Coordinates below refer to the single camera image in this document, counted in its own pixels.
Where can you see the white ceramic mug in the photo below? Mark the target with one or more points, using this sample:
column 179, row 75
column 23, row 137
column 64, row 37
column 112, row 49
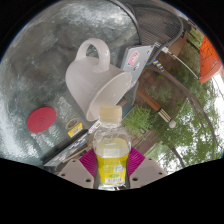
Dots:
column 93, row 83

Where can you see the white sticker sheet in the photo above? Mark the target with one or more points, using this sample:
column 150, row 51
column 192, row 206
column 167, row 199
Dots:
column 94, row 126

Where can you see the wooden bench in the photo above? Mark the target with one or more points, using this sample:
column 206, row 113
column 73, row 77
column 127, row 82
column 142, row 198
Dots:
column 179, row 45

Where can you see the tall tree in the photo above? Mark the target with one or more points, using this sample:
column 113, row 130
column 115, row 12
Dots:
column 196, row 103

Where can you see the flat round red coaster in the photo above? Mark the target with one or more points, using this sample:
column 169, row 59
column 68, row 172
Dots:
column 41, row 119

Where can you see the green plant in blue pot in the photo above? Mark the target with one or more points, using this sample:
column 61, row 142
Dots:
column 140, row 120

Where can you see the yellow card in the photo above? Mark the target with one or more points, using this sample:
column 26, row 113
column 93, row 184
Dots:
column 75, row 130

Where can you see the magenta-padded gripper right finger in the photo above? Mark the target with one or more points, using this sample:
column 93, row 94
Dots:
column 148, row 171

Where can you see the clear bottle with yellow label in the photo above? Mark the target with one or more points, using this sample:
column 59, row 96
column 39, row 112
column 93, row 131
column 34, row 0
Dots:
column 111, row 160

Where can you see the silver laptop with stickers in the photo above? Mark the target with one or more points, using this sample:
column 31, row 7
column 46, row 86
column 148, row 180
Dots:
column 136, row 61

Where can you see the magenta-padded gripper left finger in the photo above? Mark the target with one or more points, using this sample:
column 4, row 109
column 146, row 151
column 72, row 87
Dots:
column 75, row 173

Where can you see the lamp post with white globe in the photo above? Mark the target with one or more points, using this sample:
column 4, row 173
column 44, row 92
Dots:
column 165, row 115

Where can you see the blue and yellow striped cone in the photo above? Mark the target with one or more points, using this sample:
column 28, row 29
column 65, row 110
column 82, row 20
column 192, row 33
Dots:
column 157, row 64

